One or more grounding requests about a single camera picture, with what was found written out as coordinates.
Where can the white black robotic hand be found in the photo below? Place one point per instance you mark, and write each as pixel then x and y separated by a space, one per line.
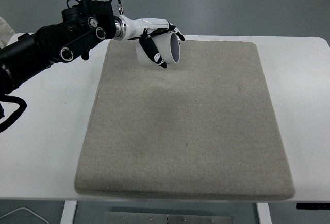
pixel 128 29

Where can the white ribbed cup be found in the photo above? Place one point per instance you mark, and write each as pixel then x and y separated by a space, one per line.
pixel 160 50

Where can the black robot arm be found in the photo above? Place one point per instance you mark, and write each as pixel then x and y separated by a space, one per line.
pixel 84 26

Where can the cream white jacket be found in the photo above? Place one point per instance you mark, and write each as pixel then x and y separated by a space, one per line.
pixel 6 33

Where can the grey fabric mat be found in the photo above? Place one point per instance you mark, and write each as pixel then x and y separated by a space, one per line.
pixel 204 128

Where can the white left table leg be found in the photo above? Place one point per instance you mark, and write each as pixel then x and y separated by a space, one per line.
pixel 68 212

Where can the white table leg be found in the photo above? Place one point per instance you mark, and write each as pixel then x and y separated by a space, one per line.
pixel 68 212
pixel 264 215

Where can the white right table leg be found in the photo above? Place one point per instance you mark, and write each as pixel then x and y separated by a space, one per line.
pixel 264 215

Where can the black table control panel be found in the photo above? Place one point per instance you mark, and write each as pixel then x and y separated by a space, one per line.
pixel 313 206

